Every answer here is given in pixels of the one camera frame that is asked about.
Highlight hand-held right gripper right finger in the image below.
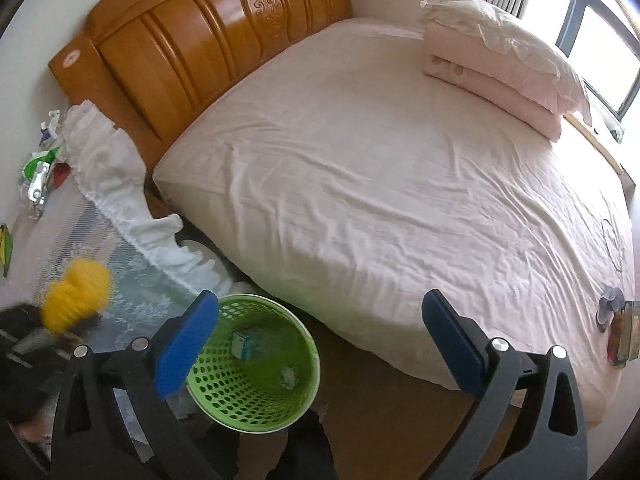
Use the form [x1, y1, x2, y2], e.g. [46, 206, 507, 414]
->
[421, 289, 588, 480]

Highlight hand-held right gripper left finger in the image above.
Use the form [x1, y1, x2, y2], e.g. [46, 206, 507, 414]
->
[51, 290, 221, 480]

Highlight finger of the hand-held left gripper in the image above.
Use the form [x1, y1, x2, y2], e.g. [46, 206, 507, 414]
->
[47, 317, 87, 350]

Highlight green plastic mesh wastebasket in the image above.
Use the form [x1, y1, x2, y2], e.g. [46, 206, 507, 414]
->
[186, 294, 321, 433]

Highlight green snack packet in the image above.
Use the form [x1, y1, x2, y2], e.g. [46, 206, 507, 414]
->
[22, 147, 63, 183]

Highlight small white blue carton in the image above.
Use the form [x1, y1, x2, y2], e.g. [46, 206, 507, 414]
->
[231, 329, 266, 361]

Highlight green yellow flat packet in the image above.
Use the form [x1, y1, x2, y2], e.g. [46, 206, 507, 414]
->
[0, 223, 13, 278]

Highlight shiny metal clip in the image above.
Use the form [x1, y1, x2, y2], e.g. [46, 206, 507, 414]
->
[27, 162, 51, 218]

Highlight bed with pink sheet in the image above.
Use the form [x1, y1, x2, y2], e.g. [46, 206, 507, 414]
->
[152, 16, 632, 428]

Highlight person's dark trousers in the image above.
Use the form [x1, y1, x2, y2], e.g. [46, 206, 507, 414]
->
[192, 409, 351, 480]

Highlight small grey cloth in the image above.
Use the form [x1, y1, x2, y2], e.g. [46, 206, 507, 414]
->
[595, 284, 623, 332]

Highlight white lace tablecloth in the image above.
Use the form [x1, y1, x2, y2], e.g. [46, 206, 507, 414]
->
[0, 101, 233, 466]

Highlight brown wooden box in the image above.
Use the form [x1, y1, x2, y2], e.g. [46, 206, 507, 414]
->
[607, 300, 640, 368]

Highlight wooden ledge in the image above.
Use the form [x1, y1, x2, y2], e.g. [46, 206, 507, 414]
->
[565, 112, 631, 176]

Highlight carved wooden headboard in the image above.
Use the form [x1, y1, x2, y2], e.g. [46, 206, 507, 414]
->
[48, 0, 353, 171]

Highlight dark framed window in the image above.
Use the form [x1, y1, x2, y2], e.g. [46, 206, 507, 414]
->
[555, 0, 640, 121]

